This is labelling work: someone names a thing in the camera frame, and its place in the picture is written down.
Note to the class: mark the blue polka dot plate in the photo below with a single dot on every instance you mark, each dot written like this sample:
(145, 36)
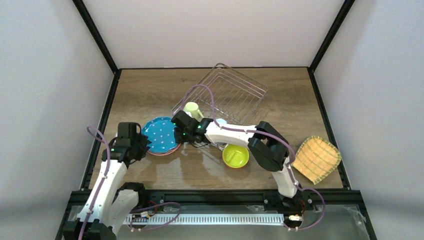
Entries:
(160, 130)

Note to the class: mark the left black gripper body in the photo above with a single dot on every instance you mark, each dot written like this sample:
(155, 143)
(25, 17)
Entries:
(144, 145)

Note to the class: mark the light green mug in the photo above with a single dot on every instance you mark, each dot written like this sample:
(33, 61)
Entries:
(194, 110)

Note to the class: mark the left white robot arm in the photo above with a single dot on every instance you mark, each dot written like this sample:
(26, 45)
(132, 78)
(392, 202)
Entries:
(108, 204)

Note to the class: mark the black aluminium frame rail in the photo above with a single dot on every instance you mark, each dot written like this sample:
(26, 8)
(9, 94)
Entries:
(233, 197)

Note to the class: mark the pink plate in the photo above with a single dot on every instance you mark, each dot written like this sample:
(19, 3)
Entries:
(162, 149)

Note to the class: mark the white slotted cable duct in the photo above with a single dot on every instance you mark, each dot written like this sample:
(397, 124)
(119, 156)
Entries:
(262, 219)

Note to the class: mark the light blue mug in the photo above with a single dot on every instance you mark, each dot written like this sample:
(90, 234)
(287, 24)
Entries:
(220, 145)

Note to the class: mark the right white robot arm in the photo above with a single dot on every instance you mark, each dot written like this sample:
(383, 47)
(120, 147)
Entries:
(269, 148)

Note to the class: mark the yellow-green bowl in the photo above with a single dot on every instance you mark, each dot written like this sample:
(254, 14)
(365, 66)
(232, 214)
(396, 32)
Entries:
(235, 156)

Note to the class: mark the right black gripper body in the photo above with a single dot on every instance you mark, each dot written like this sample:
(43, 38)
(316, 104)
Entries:
(179, 120)

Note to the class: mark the metal wire dish rack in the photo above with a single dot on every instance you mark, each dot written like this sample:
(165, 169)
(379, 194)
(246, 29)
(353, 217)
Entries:
(225, 93)

